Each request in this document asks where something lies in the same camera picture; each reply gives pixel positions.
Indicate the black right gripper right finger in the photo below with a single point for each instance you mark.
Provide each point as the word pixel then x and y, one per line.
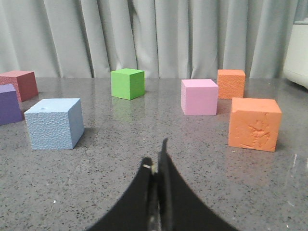
pixel 180 208

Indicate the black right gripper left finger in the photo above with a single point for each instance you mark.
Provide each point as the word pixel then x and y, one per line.
pixel 130 212

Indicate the light blue foam cube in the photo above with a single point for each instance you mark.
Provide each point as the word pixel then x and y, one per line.
pixel 55 124

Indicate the near orange foam cube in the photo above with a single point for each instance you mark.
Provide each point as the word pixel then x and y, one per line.
pixel 254 123

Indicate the orange foam cube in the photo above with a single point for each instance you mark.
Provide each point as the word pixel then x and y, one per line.
pixel 254 123
pixel 231 83

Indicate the pink foam cube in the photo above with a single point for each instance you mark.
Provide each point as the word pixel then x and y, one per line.
pixel 199 97

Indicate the green foam cube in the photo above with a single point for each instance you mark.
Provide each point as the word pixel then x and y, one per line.
pixel 127 83

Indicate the far orange foam cube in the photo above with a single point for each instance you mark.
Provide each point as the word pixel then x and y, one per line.
pixel 231 83

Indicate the purple foam cube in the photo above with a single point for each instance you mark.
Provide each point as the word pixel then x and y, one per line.
pixel 9 106

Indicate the red foam cube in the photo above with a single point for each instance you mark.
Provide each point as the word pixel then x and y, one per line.
pixel 23 81

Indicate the white appliance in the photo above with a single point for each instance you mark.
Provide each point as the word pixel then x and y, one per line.
pixel 296 62

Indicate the grey pleated curtain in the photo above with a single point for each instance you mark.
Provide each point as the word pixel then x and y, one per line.
pixel 165 38

